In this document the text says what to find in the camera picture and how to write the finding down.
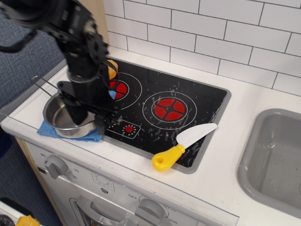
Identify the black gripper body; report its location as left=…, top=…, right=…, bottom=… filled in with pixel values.
left=57, top=74, right=121, bottom=124

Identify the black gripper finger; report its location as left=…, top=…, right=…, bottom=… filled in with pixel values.
left=67, top=105, right=88, bottom=125
left=94, top=114, right=106, bottom=136

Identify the stainless steel pot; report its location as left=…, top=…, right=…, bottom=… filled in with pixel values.
left=31, top=76, right=97, bottom=139

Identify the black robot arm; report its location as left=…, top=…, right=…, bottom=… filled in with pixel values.
left=0, top=0, right=122, bottom=135

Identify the blue napkin cloth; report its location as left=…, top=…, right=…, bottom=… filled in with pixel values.
left=37, top=88, right=117, bottom=143

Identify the orange toy croissant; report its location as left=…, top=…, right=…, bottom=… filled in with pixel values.
left=108, top=59, right=119, bottom=80

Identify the grey left oven knob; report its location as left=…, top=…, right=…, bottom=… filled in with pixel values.
left=45, top=155, right=68, bottom=179

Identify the grey oven knob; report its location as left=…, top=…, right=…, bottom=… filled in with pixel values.
left=45, top=155, right=68, bottom=179
left=135, top=199, right=165, bottom=224

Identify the black toy stove top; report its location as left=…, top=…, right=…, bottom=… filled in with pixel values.
left=42, top=55, right=232, bottom=175

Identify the yellow white toy knife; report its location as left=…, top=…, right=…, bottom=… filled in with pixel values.
left=151, top=123, right=217, bottom=172

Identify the wooden side panel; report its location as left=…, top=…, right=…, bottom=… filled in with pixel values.
left=79, top=0, right=110, bottom=57

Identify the toy oven door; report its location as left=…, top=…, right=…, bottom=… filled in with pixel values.
left=68, top=195, right=170, bottom=226

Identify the grey right oven knob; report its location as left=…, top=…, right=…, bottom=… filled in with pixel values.
left=135, top=199, right=165, bottom=224

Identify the yellow black object bottom left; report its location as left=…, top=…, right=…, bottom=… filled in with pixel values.
left=0, top=214, right=41, bottom=226

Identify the grey sink basin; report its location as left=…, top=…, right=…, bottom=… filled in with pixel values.
left=237, top=109, right=301, bottom=218

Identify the black braided cable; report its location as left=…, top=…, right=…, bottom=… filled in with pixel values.
left=0, top=30, right=38, bottom=54

